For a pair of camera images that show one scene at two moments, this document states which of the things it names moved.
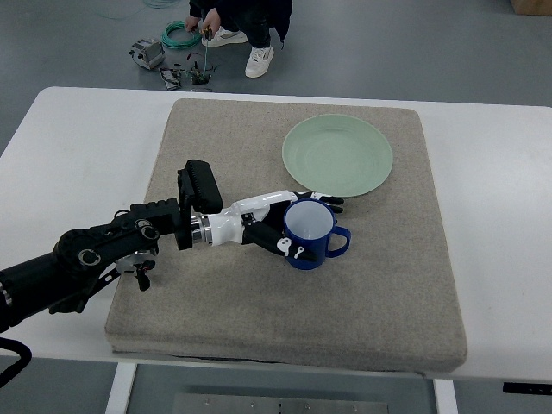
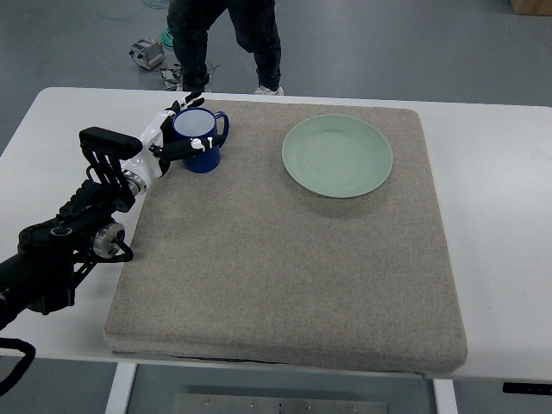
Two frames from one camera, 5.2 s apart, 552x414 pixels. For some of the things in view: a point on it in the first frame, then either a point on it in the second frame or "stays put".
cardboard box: x=542 y=8 stays put
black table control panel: x=527 y=388 stays put
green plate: x=336 y=154 stays put
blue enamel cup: x=310 y=222 -> x=200 y=122
